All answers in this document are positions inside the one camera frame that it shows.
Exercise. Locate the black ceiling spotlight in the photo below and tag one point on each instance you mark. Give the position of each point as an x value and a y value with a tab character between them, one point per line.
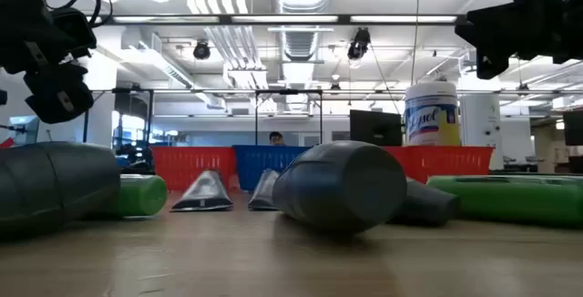
360	42
201	51

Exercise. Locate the white yellow wipes canister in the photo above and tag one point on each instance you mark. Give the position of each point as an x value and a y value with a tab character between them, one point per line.
430	119

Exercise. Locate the background black metal frame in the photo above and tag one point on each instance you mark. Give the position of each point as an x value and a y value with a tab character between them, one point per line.
149	115
289	91

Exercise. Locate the red plastic slotted basket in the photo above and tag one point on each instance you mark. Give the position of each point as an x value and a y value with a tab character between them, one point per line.
455	162
182	165

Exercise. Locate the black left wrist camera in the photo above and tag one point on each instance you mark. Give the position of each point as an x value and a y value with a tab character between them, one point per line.
75	30

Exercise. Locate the blue plastic slotted basket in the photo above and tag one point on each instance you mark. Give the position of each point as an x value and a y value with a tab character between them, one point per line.
255	160

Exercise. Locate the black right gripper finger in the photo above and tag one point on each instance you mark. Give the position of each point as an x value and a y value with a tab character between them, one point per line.
551	28
492	33

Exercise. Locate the grey toiletry bottle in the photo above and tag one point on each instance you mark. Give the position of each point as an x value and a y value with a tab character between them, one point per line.
341	187
432	203
54	183

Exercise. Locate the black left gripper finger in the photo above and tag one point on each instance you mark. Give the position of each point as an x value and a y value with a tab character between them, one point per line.
27	46
54	92

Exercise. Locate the black computer monitor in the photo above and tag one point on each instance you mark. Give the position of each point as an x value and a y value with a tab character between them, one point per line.
575	128
375	128

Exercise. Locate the green shampoo bottle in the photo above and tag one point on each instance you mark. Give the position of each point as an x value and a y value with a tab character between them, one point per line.
141	197
510	201

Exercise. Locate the person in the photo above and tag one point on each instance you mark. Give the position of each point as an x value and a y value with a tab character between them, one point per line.
276	138

